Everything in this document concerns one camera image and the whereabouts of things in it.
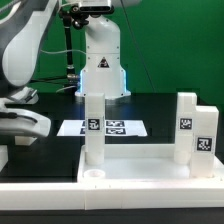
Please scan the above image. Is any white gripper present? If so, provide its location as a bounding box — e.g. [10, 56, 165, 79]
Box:
[0, 87, 51, 137]

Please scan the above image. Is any white desk top tray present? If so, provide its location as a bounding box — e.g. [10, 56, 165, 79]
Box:
[76, 143, 224, 184]

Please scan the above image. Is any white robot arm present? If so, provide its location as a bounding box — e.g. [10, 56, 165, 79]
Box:
[0, 0, 130, 137]

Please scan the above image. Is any white left fence bar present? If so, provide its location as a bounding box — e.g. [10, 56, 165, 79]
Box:
[0, 145, 8, 172]

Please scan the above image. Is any white fence bar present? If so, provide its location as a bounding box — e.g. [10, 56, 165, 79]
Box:
[0, 180, 224, 211]
[0, 145, 8, 172]

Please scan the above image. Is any fiducial marker sheet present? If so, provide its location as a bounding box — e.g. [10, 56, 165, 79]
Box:
[57, 120, 147, 137]

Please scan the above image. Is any white front fence bar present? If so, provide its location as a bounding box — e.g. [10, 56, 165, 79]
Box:
[0, 180, 224, 211]

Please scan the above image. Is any black cable bundle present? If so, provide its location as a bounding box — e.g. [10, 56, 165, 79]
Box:
[29, 75, 79, 94]

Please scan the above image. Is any grey cable loop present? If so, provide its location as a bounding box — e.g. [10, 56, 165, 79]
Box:
[39, 49, 88, 56]

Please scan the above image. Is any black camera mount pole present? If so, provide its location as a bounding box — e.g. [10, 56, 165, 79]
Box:
[59, 6, 88, 78]

